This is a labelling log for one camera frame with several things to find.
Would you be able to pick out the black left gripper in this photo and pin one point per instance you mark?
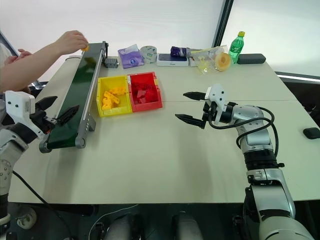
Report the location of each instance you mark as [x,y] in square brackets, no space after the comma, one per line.
[40,118]

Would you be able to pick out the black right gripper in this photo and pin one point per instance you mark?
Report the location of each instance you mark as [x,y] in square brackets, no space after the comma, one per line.
[209,111]

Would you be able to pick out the small yellow toy block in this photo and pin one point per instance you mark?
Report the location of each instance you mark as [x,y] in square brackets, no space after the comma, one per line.
[86,48]

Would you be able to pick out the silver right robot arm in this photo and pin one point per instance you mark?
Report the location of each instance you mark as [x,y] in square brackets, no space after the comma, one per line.
[257,140]

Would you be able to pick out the person's bare forearm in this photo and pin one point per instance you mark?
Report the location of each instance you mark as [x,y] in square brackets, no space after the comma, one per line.
[30,66]

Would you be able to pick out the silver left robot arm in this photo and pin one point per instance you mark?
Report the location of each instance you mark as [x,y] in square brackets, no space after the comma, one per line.
[8,147]

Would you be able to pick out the dark green conveyor belt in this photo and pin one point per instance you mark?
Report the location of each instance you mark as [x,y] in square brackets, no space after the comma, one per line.
[82,75]

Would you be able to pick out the person's bare hand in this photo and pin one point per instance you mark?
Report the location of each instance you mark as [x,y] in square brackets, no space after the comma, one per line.
[23,53]
[71,42]

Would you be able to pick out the pale yellow plastic pieces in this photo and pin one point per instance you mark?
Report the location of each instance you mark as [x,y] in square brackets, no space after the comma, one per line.
[203,65]

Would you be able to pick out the red toy block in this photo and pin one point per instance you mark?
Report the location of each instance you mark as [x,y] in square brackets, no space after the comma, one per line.
[140,94]
[151,95]

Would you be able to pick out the white flat phone box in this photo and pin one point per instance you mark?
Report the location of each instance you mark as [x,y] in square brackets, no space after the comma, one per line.
[172,61]

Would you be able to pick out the orange tape roll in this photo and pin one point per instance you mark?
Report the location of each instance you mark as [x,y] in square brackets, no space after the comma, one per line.
[222,62]

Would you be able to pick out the clear plastic bag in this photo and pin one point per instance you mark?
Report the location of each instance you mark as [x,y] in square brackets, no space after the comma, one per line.
[207,53]

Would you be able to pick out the purple folded cloth bundle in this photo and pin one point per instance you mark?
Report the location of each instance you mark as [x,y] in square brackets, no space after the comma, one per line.
[178,51]

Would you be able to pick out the red plastic bin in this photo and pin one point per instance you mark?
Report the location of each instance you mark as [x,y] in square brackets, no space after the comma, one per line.
[142,78]

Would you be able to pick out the yellow plastic bin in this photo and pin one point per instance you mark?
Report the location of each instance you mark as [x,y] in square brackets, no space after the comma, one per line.
[113,81]

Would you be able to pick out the grey motor block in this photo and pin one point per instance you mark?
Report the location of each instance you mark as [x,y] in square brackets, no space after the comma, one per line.
[110,63]

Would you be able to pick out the grey round wipes pack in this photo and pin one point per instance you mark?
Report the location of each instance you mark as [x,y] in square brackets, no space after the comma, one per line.
[148,54]

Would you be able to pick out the green plastic bottle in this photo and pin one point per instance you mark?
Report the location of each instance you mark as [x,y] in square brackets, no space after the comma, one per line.
[235,48]

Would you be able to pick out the long black case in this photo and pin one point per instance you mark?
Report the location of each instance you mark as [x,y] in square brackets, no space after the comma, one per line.
[251,59]

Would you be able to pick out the purple plastic packet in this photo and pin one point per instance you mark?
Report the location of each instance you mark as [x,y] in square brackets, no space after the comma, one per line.
[131,57]

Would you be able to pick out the grey caster wheel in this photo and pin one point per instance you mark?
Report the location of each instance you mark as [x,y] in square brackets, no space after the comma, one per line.
[26,218]

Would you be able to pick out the dark rounded shape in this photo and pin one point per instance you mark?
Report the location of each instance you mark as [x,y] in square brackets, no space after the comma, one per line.
[186,227]
[122,227]

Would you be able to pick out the small black rounded object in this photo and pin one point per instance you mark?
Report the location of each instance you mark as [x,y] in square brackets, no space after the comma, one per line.
[312,133]

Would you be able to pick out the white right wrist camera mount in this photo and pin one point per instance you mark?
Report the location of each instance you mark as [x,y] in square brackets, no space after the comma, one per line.
[217,96]

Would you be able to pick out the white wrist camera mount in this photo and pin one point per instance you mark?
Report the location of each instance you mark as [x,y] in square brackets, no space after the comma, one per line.
[18,102]
[217,96]

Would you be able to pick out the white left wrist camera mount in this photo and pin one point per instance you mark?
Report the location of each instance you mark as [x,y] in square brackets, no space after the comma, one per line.
[18,102]

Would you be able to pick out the black window frame post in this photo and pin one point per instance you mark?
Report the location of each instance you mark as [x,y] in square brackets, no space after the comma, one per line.
[222,22]

